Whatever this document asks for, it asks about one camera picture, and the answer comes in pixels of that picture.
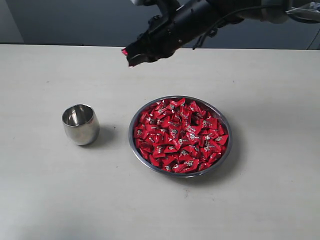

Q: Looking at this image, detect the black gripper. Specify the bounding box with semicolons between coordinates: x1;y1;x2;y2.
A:
125;0;220;68

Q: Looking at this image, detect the red candy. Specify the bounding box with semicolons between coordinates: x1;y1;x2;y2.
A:
121;48;133;68

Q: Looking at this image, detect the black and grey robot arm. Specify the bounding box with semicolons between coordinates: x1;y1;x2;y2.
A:
122;0;320;67

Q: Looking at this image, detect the stainless steel bowl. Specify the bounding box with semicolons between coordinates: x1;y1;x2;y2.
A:
128;95;233;179

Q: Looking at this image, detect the stainless steel cup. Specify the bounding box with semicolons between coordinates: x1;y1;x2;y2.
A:
62;104;100;146

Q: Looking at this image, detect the pile of red wrapped candies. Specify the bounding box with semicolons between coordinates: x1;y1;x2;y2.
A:
133;97;229;174

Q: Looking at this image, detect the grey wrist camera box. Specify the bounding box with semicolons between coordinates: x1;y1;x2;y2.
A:
130;0;158;6

